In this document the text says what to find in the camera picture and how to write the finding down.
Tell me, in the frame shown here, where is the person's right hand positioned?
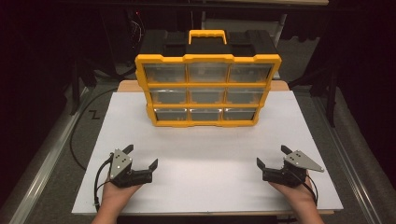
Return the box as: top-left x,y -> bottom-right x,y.
269,174 -> 318,208

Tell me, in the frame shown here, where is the bundle of thin wires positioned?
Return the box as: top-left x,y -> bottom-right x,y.
129,10 -> 146,50

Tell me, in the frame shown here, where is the person's left hand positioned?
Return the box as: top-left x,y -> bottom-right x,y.
102,178 -> 144,203

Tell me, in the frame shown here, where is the wooden table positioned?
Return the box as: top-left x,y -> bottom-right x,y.
78,79 -> 334,217

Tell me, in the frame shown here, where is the long black floor cable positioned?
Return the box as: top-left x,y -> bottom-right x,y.
69,87 -> 119,172

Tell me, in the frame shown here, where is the set of clear plastic drawers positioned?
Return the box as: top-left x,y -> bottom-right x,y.
143,63 -> 274,122

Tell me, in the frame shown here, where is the yellow and black drawer organizer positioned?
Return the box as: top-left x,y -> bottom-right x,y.
134,29 -> 283,128

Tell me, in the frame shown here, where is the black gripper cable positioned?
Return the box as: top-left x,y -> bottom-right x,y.
298,174 -> 319,207
93,152 -> 115,213

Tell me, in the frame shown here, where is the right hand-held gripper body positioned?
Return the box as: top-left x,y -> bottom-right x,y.
262,150 -> 325,189

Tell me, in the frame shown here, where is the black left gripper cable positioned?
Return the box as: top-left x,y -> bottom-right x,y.
93,152 -> 115,213

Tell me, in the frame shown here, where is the grey metal shelf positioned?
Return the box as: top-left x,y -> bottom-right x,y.
202,12 -> 288,41

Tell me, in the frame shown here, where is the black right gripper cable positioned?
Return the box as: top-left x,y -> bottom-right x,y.
298,174 -> 319,207

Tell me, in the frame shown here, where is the aluminium floor rail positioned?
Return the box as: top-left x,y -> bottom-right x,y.
312,96 -> 390,224
0,87 -> 92,224

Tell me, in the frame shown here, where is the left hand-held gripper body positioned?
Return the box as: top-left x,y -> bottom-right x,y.
108,148 -> 154,189

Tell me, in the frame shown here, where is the black metal stand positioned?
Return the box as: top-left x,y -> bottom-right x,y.
69,55 -> 97,116
288,55 -> 340,128

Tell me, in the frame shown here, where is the white board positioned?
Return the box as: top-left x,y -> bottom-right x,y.
71,90 -> 344,216

